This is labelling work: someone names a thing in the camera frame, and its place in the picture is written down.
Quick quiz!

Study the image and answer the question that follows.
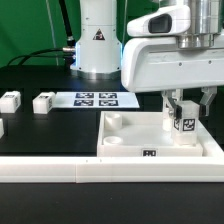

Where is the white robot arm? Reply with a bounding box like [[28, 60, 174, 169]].
[[71, 0, 224, 118]]

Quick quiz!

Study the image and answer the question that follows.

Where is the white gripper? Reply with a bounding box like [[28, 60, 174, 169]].
[[121, 4, 224, 119]]

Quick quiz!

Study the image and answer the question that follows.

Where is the white part at left edge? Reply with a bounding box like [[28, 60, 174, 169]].
[[0, 118, 4, 139]]

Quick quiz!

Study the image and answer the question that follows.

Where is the black cable bundle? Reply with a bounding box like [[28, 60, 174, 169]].
[[6, 48, 76, 67]]

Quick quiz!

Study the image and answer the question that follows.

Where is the white L-shaped obstacle fence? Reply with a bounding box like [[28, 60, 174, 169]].
[[0, 118, 224, 184]]

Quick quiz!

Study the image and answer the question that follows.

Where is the white square table top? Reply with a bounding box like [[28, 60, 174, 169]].
[[96, 111, 218, 158]]

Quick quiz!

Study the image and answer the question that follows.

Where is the white marker sheet with tags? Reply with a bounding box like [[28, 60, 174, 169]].
[[54, 92, 139, 108]]

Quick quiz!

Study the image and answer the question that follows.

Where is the black cable with metal plug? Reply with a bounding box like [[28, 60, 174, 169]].
[[58, 0, 76, 54]]

